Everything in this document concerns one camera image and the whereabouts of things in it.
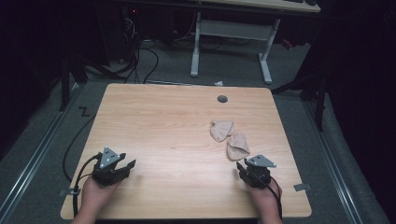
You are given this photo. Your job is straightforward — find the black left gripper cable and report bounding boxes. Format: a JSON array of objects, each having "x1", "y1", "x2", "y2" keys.
[{"x1": 72, "y1": 151, "x2": 103, "y2": 218}]

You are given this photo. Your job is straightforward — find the black floor cable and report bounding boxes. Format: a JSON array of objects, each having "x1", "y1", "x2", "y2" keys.
[{"x1": 62, "y1": 114, "x2": 97, "y2": 183}]

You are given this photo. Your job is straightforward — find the metal floor rail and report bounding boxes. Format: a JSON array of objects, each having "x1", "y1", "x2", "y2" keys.
[
  {"x1": 304, "y1": 101, "x2": 364, "y2": 224},
  {"x1": 0, "y1": 83, "x2": 82, "y2": 218}
]

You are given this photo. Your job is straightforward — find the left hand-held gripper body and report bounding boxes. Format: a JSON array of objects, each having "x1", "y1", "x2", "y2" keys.
[{"x1": 91, "y1": 146, "x2": 132, "y2": 188}]

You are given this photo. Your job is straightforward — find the white-framed wooden desk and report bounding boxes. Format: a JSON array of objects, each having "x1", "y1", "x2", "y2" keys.
[{"x1": 190, "y1": 0, "x2": 322, "y2": 85}]

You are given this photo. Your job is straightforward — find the bundle of black cables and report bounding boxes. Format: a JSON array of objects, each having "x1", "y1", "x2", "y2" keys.
[{"x1": 108, "y1": 12, "x2": 160, "y2": 85}]

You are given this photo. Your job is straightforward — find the person's right hand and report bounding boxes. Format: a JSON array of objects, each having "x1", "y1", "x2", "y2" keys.
[{"x1": 245, "y1": 178, "x2": 283, "y2": 208}]

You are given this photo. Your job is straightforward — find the beige sock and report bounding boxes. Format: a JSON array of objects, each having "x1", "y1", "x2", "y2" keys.
[
  {"x1": 209, "y1": 119, "x2": 235, "y2": 144},
  {"x1": 226, "y1": 132, "x2": 251, "y2": 162}
]

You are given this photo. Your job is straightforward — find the person's left hand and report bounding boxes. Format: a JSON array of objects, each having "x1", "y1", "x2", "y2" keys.
[{"x1": 81, "y1": 176, "x2": 122, "y2": 203}]

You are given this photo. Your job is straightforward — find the black tripod stand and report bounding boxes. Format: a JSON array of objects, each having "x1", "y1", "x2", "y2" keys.
[
  {"x1": 270, "y1": 69, "x2": 329, "y2": 133},
  {"x1": 57, "y1": 52, "x2": 125, "y2": 113}
]

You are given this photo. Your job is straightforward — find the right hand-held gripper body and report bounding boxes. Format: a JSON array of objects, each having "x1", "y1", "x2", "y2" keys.
[{"x1": 244, "y1": 154, "x2": 277, "y2": 189}]

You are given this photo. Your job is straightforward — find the grey metal table bracket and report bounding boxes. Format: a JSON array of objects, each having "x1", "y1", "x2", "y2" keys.
[
  {"x1": 58, "y1": 187, "x2": 82, "y2": 198},
  {"x1": 292, "y1": 182, "x2": 313, "y2": 192}
]

